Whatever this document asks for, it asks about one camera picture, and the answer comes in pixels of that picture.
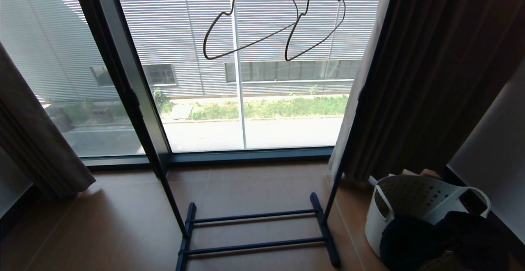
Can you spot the black clothes rack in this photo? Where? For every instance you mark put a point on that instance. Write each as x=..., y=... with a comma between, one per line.
x=328, y=238

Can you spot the black garment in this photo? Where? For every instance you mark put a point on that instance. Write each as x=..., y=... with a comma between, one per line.
x=410, y=242
x=475, y=238

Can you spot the white laundry basket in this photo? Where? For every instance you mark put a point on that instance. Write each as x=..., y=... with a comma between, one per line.
x=372, y=226

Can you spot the window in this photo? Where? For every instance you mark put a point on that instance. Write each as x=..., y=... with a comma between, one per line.
x=132, y=70

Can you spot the pink clothes hanger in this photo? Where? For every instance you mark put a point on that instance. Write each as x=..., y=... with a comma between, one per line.
x=251, y=43
x=316, y=41

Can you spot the brown curtain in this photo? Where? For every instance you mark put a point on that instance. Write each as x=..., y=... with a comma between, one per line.
x=33, y=148
x=430, y=78

